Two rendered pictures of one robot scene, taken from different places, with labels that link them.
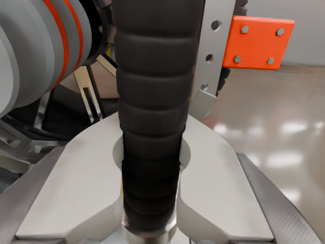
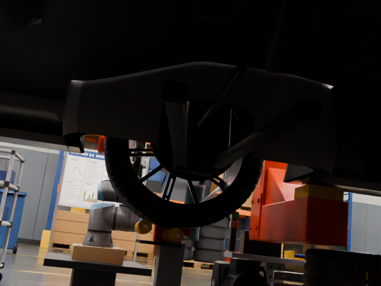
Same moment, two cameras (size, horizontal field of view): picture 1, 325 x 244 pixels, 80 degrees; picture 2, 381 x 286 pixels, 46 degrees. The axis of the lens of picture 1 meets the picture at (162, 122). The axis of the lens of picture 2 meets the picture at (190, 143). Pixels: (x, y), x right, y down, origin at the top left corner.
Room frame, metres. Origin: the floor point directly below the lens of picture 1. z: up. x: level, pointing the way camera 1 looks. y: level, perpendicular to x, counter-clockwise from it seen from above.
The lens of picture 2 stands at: (2.37, 0.05, 0.46)
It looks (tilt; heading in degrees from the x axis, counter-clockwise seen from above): 13 degrees up; 175
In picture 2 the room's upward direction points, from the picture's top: 7 degrees clockwise
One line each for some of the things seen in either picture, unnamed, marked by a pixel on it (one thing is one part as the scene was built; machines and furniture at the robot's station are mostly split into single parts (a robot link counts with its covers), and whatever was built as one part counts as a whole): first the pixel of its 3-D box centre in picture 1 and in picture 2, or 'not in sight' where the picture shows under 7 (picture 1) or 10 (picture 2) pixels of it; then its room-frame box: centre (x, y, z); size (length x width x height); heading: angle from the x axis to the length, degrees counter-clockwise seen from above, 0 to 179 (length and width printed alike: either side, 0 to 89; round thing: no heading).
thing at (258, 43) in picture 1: (247, 41); (109, 146); (0.34, -0.13, 0.85); 0.09 x 0.08 x 0.07; 93
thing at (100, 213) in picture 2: not in sight; (102, 216); (-0.57, -0.17, 0.57); 0.17 x 0.15 x 0.18; 90
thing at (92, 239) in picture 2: not in sight; (98, 238); (-0.57, -0.18, 0.43); 0.19 x 0.19 x 0.10
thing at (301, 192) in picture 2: not in sight; (318, 194); (0.70, 0.72, 0.71); 0.14 x 0.14 x 0.05; 3
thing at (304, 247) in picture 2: not in sight; (313, 257); (-7.61, 4.01, 0.49); 1.27 x 0.88 x 0.97; 10
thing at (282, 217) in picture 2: not in sight; (300, 201); (0.53, 0.71, 0.69); 0.52 x 0.17 x 0.35; 3
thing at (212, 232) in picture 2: not in sight; (193, 240); (-7.15, 1.25, 0.55); 1.40 x 0.80 x 1.09; 102
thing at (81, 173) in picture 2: not in sight; (100, 203); (-5.66, -0.63, 0.98); 1.50 x 0.50 x 1.95; 100
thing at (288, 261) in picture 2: not in sight; (267, 259); (-0.03, 0.75, 0.44); 0.43 x 0.17 x 0.03; 93
